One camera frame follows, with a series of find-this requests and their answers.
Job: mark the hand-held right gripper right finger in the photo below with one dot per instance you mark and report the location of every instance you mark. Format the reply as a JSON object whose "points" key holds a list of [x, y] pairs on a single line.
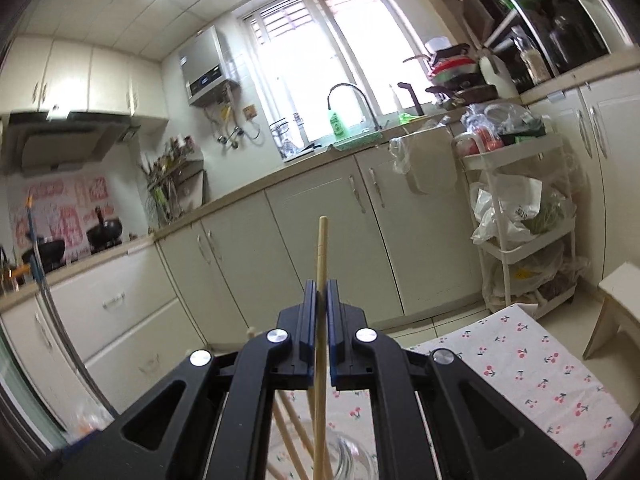
{"points": [[332, 310]]}

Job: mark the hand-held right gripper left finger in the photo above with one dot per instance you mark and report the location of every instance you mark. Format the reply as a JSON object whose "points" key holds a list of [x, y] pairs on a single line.
{"points": [[312, 310]]}

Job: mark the pale bamboo chopstick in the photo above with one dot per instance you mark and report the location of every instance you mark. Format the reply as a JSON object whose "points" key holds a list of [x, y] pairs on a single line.
{"points": [[322, 250]]}

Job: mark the row of wooden chopsticks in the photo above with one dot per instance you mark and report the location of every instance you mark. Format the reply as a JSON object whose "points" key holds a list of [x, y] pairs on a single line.
{"points": [[295, 425]]}

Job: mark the clear glass jar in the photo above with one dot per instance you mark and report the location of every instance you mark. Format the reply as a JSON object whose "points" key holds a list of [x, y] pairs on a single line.
{"points": [[350, 460]]}

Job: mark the cream kitchen base cabinets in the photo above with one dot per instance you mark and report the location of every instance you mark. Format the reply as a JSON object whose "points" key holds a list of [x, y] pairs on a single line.
{"points": [[310, 240]]}

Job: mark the hanging translucent plastic bag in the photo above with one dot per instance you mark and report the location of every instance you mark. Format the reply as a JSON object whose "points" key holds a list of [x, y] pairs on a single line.
{"points": [[425, 160]]}

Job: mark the green dish soap bottle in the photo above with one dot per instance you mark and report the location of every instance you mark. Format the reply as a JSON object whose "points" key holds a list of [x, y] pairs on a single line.
{"points": [[337, 125]]}

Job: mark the white plastic bag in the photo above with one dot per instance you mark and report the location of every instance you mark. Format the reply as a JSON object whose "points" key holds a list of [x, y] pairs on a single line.
{"points": [[505, 210]]}

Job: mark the cherry print tablecloth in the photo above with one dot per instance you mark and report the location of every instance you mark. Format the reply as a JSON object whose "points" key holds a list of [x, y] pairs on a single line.
{"points": [[525, 375]]}

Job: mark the black wok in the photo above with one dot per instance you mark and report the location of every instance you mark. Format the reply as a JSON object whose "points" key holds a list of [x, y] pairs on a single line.
{"points": [[105, 232]]}

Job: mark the curved metal faucet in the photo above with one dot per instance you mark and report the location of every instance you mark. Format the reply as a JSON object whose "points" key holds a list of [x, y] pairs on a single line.
{"points": [[350, 85]]}

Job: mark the black tap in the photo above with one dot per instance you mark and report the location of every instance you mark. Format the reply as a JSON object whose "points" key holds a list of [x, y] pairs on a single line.
{"points": [[415, 100]]}

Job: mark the white rolling cart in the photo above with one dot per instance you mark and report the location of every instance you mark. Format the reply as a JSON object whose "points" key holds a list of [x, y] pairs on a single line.
{"points": [[505, 152]]}

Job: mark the kitchen window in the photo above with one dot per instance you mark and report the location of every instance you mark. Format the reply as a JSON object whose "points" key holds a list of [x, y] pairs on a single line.
{"points": [[310, 60]]}

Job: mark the clear plastic bag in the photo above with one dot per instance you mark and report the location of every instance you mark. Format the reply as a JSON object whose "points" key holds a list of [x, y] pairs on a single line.
{"points": [[500, 120]]}

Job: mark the silver water heater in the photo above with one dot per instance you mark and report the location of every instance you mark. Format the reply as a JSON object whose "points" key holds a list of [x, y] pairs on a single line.
{"points": [[207, 67]]}

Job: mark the stack of pans and bowls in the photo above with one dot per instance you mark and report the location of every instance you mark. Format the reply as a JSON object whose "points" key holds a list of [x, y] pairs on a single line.
{"points": [[455, 72]]}

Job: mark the black frying pan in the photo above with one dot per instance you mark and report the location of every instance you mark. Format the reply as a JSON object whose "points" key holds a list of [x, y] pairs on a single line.
{"points": [[47, 252]]}

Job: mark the white step stool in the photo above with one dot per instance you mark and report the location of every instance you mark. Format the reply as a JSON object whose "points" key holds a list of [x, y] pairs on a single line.
{"points": [[620, 285]]}

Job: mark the grey range hood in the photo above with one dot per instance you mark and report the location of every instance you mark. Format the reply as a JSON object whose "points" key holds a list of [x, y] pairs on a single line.
{"points": [[60, 140]]}

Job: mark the cream upper cabinets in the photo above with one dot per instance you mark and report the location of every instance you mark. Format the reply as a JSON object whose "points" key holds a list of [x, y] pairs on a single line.
{"points": [[75, 75]]}

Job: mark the black countertop oven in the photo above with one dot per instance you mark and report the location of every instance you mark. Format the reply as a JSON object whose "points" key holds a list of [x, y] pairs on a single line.
{"points": [[575, 35]]}

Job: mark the wall spice rack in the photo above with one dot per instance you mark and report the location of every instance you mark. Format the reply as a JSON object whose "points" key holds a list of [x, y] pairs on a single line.
{"points": [[185, 175]]}

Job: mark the wall socket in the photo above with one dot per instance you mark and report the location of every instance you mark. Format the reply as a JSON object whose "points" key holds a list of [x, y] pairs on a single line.
{"points": [[249, 112]]}

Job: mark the pink wall sticker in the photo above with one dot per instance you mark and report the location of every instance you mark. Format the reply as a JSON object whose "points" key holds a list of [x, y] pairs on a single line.
{"points": [[65, 210]]}

